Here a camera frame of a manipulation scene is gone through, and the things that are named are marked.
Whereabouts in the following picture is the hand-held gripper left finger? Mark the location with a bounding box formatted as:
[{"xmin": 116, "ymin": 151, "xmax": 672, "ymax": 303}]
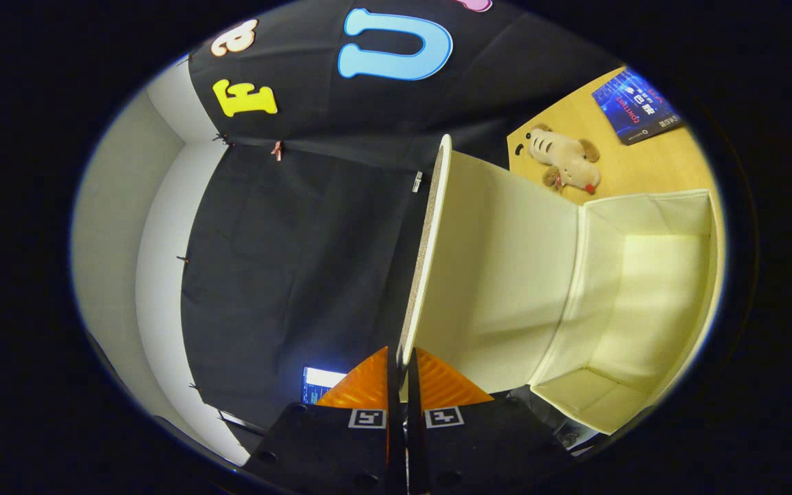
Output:
[{"xmin": 243, "ymin": 346, "xmax": 408, "ymax": 495}]

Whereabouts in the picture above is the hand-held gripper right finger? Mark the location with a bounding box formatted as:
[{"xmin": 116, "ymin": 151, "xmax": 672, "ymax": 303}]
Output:
[{"xmin": 406, "ymin": 346, "xmax": 573, "ymax": 495}]

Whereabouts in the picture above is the brown plush toy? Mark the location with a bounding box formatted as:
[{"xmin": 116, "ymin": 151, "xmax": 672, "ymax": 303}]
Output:
[{"xmin": 525, "ymin": 125, "xmax": 602, "ymax": 195}]

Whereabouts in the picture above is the dark blue book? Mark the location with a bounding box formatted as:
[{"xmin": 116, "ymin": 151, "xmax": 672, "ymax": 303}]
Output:
[{"xmin": 592, "ymin": 67, "xmax": 684, "ymax": 145}]

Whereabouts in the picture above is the beige fabric storage box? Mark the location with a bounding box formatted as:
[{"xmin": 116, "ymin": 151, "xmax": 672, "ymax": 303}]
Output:
[{"xmin": 396, "ymin": 134, "xmax": 723, "ymax": 435}]

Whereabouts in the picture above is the black backdrop cloth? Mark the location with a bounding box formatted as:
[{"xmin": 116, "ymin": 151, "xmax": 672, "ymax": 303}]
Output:
[{"xmin": 179, "ymin": 0, "xmax": 627, "ymax": 430}]

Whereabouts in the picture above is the lit laptop screen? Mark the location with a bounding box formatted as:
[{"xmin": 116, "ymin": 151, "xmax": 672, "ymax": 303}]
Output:
[{"xmin": 302, "ymin": 366, "xmax": 349, "ymax": 405}]

